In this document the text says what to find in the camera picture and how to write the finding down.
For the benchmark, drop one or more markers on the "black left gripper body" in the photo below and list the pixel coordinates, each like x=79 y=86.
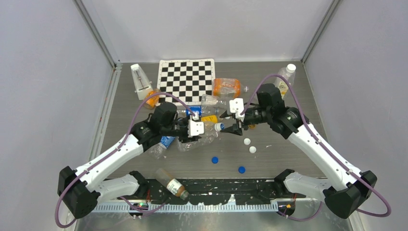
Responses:
x=180 y=131

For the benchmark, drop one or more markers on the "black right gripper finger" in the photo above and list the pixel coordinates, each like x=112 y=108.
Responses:
x=235 y=129
x=225 y=114

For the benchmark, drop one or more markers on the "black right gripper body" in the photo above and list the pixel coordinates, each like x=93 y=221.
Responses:
x=250 y=117

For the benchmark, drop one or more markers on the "white blue Pocari Sweat cap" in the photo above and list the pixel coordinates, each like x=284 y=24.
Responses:
x=219 y=127

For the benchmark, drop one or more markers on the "brown coffee bottle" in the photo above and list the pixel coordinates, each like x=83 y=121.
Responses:
x=171 y=184

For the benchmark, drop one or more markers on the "tall clear juice bottle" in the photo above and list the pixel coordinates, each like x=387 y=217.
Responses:
x=281 y=85

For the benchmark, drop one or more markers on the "large white bottle cap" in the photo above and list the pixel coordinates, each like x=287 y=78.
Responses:
x=290 y=68

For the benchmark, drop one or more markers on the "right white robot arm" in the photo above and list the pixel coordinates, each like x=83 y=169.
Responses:
x=345 y=187

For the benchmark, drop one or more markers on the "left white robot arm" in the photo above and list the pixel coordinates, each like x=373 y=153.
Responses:
x=81 y=189

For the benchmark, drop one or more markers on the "yellow label bottle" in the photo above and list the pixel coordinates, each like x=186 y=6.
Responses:
x=210 y=118

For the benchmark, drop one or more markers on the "clear bottle behind Pepsi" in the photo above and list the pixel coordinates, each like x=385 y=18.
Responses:
x=213 y=105

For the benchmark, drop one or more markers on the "small white bottle cap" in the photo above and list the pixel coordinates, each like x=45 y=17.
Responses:
x=247 y=141

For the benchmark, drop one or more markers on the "clear crumpled plastic bottle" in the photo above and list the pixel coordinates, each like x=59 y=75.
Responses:
x=203 y=141

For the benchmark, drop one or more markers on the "blue Pepsi label bottle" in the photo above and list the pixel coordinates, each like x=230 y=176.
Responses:
x=196 y=109

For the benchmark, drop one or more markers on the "orange label wide bottle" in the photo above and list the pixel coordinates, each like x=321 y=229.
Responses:
x=228 y=87

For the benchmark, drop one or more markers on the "blue label clear bottle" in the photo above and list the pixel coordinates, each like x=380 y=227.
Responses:
x=157 y=151

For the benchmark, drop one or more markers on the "blue bottle cap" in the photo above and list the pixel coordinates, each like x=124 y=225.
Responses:
x=215 y=160
x=241 y=170

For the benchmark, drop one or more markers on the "small orange bottle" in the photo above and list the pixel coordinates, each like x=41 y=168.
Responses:
x=151 y=102

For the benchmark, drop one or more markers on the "black white checkerboard mat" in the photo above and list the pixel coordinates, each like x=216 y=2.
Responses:
x=187 y=80

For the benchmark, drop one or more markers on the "white metronome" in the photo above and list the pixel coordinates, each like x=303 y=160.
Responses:
x=142 y=83

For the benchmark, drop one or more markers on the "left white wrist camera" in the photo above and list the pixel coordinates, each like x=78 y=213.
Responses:
x=195 y=125

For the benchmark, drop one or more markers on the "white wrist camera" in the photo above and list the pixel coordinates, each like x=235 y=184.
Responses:
x=195 y=125
x=235 y=109

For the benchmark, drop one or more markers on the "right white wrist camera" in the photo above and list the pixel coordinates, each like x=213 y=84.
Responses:
x=235 y=109

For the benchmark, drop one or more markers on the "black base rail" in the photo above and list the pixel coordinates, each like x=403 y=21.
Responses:
x=215 y=191

